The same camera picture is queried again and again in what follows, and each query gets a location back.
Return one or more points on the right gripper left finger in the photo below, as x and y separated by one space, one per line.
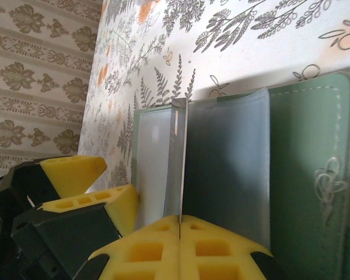
140 253

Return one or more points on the green card holder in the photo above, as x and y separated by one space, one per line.
294 160

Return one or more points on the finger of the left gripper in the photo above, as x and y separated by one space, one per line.
73 172
116 210

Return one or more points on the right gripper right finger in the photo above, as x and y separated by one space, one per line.
221 253

